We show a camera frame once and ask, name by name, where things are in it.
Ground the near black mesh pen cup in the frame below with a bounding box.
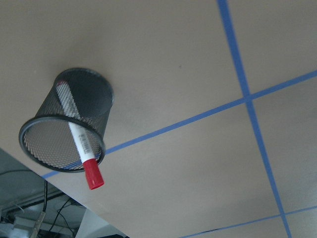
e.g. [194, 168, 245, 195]
[19, 68, 114, 173]

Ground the red and white marker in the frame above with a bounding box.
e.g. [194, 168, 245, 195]
[56, 81, 104, 190]

